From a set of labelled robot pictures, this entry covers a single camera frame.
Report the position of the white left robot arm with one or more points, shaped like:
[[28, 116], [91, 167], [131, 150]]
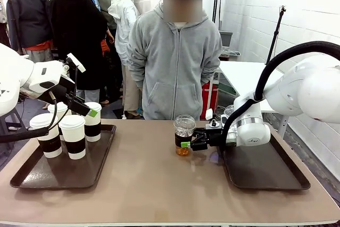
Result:
[[40, 78]]

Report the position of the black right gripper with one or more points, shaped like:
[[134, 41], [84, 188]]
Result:
[[215, 137]]

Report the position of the white paper coffee cup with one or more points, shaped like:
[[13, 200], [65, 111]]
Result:
[[74, 136], [47, 142], [93, 128], [59, 108]]

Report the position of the mannequin in olive jacket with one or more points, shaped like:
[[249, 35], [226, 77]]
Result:
[[105, 1]]

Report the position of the red case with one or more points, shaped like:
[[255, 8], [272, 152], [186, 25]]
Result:
[[213, 96]]

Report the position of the black tripod pole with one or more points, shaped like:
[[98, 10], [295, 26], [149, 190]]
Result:
[[275, 35]]

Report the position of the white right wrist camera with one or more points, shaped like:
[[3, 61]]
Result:
[[209, 114]]

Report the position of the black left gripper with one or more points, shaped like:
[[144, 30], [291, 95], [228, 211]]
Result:
[[62, 90]]

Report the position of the white background table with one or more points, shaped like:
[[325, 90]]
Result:
[[241, 75]]

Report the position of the mannequin in white jacket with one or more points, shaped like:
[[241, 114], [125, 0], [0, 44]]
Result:
[[123, 22]]

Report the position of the mannequin in dark gray jacket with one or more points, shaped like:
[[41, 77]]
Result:
[[29, 19]]

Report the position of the person in gray hoodie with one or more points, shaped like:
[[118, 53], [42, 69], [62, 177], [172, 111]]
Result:
[[172, 65]]

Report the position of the gray storage bin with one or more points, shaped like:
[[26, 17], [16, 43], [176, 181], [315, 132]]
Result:
[[225, 38]]

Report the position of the mannequin in black cloak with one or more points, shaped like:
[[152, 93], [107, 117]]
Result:
[[77, 38]]

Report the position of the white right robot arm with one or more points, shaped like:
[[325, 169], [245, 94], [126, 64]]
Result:
[[305, 88]]

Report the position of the clear plastic iced coffee cup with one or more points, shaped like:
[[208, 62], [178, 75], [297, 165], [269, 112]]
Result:
[[183, 131]]

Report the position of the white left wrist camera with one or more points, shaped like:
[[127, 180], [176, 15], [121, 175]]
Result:
[[76, 62]]

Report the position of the brown plastic serving tray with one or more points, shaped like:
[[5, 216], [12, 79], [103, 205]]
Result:
[[66, 173], [265, 166]]

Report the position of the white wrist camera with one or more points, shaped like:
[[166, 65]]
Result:
[[209, 114], [76, 62]]

